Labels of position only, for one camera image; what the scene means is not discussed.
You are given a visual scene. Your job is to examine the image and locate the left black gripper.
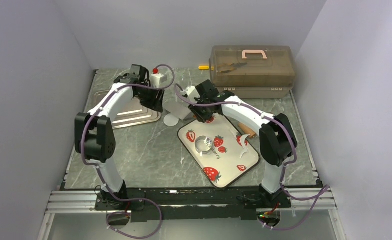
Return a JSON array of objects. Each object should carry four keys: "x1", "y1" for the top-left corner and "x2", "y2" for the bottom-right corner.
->
[{"x1": 135, "y1": 84, "x2": 165, "y2": 114}]

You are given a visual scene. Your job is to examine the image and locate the white dough ball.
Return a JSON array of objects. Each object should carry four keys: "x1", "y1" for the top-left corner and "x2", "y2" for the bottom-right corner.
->
[{"x1": 163, "y1": 113, "x2": 179, "y2": 127}]

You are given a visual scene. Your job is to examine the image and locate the round metal cutter ring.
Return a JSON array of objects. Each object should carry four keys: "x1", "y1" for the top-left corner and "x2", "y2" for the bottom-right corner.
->
[{"x1": 194, "y1": 135, "x2": 214, "y2": 156}]

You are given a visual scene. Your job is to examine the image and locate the strawberry pattern white tray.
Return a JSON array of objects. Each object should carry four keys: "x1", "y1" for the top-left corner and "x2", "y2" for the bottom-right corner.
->
[{"x1": 177, "y1": 114, "x2": 261, "y2": 189}]

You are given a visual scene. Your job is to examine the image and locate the wooden rolling pin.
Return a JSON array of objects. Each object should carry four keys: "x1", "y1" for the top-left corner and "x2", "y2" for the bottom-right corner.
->
[{"x1": 238, "y1": 122, "x2": 257, "y2": 138}]

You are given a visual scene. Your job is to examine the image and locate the spatula with wooden handle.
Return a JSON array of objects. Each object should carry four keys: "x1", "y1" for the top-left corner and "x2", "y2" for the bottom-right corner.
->
[{"x1": 163, "y1": 101, "x2": 196, "y2": 121}]

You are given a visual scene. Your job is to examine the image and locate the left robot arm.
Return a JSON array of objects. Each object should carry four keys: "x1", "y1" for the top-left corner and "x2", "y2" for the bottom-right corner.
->
[{"x1": 74, "y1": 64, "x2": 166, "y2": 210}]

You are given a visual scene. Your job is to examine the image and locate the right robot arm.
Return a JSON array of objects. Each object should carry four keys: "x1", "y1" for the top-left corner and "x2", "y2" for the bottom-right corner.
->
[{"x1": 182, "y1": 80, "x2": 297, "y2": 208}]

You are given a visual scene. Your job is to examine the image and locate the steel baking tray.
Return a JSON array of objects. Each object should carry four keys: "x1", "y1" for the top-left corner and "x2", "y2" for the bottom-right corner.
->
[{"x1": 89, "y1": 88, "x2": 161, "y2": 129}]

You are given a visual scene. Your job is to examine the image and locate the yellow small object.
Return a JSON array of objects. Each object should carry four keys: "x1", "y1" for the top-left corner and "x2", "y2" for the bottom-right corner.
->
[{"x1": 198, "y1": 65, "x2": 210, "y2": 71}]

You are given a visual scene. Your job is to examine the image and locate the brown translucent tool box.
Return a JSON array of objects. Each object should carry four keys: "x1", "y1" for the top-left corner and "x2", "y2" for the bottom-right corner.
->
[{"x1": 209, "y1": 45, "x2": 296, "y2": 99}]

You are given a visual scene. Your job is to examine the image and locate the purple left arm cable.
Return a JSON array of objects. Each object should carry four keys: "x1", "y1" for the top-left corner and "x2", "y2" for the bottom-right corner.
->
[{"x1": 80, "y1": 64, "x2": 176, "y2": 239}]

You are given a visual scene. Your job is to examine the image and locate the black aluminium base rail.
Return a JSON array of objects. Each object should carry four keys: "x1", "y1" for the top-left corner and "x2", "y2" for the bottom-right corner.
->
[{"x1": 45, "y1": 187, "x2": 337, "y2": 223}]

